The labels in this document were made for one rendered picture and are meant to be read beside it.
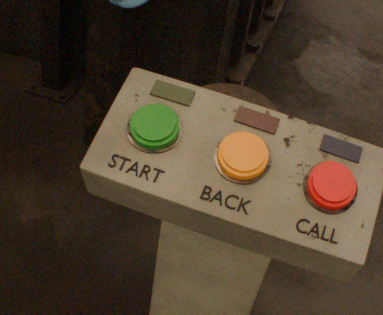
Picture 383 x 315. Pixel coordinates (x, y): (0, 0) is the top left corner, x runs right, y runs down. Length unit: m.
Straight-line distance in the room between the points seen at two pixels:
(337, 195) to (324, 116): 1.15
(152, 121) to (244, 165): 0.08
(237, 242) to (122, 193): 0.10
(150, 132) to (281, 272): 0.75
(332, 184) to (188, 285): 0.18
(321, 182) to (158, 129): 0.13
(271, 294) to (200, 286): 0.59
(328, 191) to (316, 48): 1.47
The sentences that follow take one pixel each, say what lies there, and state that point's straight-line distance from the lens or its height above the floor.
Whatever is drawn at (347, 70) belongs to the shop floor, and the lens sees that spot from 1.83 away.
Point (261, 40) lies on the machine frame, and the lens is 1.70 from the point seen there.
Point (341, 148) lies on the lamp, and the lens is 0.47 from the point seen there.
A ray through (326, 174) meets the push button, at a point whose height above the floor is 0.61.
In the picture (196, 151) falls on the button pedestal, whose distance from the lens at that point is 0.45.
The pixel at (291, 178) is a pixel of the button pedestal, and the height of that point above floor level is 0.60.
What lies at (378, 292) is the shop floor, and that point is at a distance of 1.20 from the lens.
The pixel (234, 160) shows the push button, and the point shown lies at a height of 0.61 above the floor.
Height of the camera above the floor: 0.90
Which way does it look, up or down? 42 degrees down
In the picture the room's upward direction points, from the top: 10 degrees clockwise
